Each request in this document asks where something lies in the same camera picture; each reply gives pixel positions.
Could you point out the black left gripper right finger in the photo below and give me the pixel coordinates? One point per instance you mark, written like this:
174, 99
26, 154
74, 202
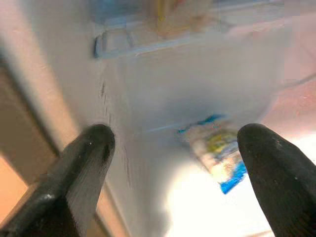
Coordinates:
281, 177

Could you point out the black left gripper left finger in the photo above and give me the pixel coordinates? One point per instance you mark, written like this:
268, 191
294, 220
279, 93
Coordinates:
64, 182

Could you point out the white fridge shelf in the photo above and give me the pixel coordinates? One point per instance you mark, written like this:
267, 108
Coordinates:
158, 42

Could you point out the blue and yellow food packet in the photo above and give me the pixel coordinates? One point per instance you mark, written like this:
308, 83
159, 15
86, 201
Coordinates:
217, 150

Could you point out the yellow food box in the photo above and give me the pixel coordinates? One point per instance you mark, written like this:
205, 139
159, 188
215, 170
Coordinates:
172, 17

